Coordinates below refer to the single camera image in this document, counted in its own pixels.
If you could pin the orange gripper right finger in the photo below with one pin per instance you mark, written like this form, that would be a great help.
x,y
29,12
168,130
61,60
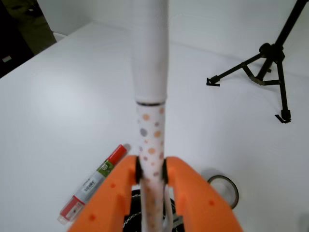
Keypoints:
x,y
200,206

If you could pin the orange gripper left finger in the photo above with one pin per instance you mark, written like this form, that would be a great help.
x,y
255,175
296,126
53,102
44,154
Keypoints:
x,y
111,203

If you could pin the white dotted pen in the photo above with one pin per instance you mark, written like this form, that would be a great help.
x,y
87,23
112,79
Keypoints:
x,y
150,62

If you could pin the black mesh pen holder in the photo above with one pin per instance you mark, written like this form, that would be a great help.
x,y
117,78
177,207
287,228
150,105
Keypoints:
x,y
152,212

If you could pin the black tape roll near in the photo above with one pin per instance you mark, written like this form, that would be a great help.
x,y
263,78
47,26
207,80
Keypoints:
x,y
226,189

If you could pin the red cap marker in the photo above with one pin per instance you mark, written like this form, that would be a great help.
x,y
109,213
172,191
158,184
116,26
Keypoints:
x,y
84,193

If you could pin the black tripod stand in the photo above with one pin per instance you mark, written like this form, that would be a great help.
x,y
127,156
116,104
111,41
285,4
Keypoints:
x,y
272,53

